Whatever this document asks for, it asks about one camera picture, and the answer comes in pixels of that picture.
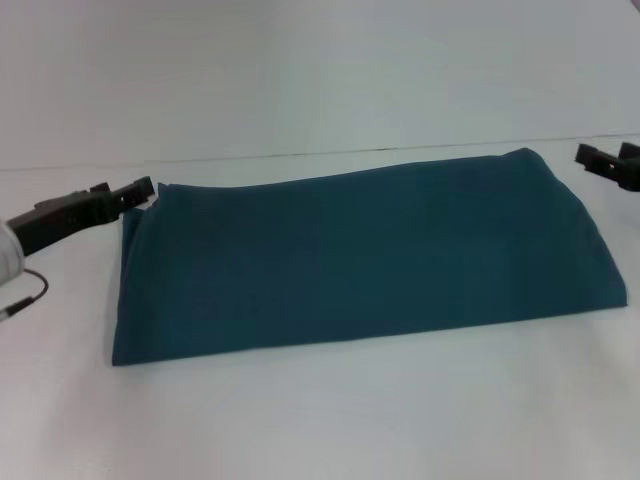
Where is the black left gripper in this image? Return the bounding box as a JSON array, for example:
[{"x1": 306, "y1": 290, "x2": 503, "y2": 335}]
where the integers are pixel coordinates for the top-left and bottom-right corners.
[{"x1": 9, "y1": 175, "x2": 156, "y2": 257}]

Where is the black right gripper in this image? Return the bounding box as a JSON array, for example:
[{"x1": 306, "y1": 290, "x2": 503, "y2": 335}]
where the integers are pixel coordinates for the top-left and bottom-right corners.
[{"x1": 574, "y1": 141, "x2": 640, "y2": 193}]

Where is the teal blue printed t-shirt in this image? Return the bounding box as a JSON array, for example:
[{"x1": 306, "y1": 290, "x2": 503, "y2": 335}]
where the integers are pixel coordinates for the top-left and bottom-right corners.
[{"x1": 109, "y1": 147, "x2": 629, "y2": 369}]

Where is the left arm dark cable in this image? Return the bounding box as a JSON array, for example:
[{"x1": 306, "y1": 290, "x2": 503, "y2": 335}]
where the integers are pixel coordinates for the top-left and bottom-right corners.
[{"x1": 0, "y1": 268, "x2": 50, "y2": 322}]

